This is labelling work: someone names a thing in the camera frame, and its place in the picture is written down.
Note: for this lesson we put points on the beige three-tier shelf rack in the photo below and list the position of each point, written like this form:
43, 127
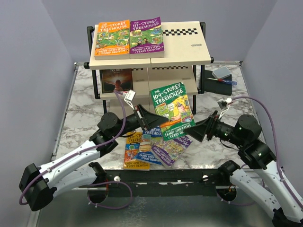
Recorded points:
185, 49

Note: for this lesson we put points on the yellow 130-Storey Treehouse book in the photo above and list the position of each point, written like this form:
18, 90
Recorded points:
132, 145

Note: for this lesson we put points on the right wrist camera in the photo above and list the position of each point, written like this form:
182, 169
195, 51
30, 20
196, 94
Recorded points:
224, 104

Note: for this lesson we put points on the blue 91-Storey Treehouse book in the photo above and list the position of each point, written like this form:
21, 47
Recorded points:
149, 138

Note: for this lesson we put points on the dark Three Days To See book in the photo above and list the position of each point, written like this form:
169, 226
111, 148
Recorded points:
116, 79

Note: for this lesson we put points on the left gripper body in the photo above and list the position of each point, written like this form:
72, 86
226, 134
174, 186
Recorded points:
138, 115

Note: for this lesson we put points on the lilac Treehouse book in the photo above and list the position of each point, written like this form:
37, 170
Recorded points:
168, 152

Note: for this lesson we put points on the grey small case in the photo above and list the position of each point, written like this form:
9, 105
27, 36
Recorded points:
221, 73

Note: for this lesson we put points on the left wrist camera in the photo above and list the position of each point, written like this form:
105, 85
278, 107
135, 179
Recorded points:
129, 95

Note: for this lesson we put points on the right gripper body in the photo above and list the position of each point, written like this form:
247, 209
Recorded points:
212, 126

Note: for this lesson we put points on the purple 117-Storey Treehouse book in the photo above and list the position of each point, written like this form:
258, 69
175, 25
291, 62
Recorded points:
146, 39

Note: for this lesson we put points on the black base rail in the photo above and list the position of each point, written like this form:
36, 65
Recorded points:
159, 183

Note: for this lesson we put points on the orange 39-Storey Treehouse book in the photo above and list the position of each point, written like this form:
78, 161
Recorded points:
113, 40

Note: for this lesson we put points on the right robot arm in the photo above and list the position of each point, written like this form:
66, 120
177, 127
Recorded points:
276, 201

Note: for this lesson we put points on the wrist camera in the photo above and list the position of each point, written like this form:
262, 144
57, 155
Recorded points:
129, 95
224, 104

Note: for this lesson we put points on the red blue screwdriver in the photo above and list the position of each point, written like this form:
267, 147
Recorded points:
229, 82

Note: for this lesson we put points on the black box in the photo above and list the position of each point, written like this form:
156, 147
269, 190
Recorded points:
209, 84

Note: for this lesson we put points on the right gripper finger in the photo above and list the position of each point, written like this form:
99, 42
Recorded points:
197, 132
203, 122

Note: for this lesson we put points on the green 104-Storey Treehouse book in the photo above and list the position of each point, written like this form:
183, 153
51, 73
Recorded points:
171, 101

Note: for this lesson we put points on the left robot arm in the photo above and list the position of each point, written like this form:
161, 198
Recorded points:
39, 184

